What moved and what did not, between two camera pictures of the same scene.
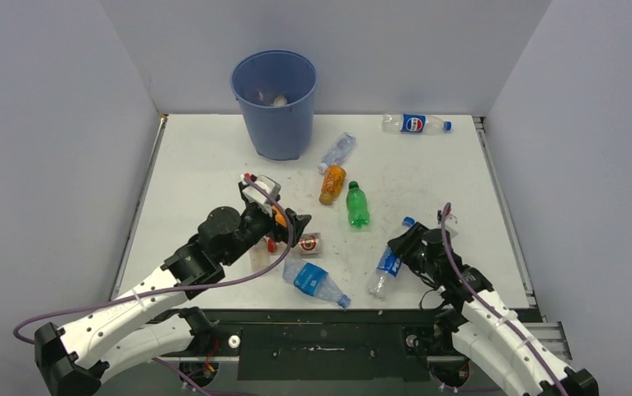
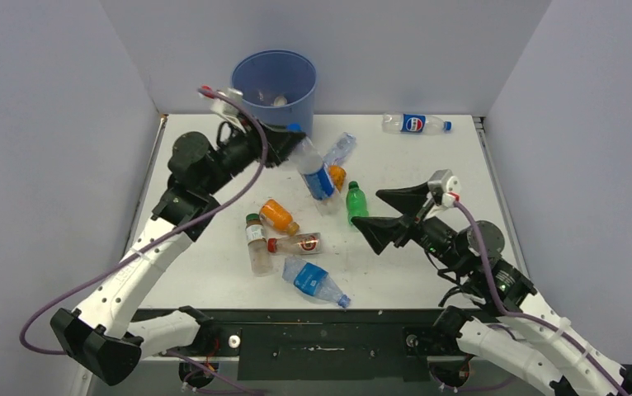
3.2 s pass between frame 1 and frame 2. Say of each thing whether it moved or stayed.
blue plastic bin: stayed
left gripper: moved
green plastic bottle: stayed
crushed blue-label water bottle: stayed
